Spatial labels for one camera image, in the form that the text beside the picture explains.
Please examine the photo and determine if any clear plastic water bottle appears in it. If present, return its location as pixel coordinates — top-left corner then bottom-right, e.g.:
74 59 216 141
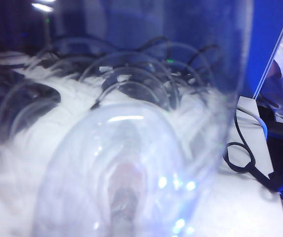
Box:
0 0 254 237

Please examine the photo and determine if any black computer mouse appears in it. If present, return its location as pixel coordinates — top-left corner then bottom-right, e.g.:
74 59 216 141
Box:
101 74 168 111

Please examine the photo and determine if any blue side partition panel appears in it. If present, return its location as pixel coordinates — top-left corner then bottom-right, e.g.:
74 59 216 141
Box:
237 0 283 101

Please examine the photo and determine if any black barrel plug cable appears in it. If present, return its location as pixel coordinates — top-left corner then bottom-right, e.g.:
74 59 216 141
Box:
90 81 119 111

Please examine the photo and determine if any light blue cable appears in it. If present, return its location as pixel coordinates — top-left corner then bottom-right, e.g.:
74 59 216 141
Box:
253 115 268 141

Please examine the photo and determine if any black looped cable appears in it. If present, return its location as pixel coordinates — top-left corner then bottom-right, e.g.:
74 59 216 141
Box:
224 105 279 192

